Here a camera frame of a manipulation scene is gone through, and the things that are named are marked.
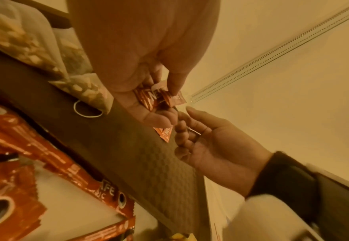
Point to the pile of yellow sachets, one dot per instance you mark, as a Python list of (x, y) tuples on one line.
[(178, 237)]

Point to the person's left hand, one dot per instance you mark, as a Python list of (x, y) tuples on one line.
[(138, 35)]

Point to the black right wristband with markers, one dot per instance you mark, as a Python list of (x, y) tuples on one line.
[(284, 178)]

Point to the person's right hand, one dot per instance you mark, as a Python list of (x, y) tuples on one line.
[(222, 155)]

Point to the neat cluster of tea bags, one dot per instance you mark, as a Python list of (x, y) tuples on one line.
[(19, 35)]

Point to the dark brown tray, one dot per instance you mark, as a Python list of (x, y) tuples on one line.
[(117, 146)]

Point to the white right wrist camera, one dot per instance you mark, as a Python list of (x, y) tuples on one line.
[(266, 216)]

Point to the single red coffee stick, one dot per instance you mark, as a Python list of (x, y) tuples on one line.
[(164, 134), (153, 97)]

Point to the pile of red Nescafe sachets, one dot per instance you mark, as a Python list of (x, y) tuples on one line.
[(13, 141)]

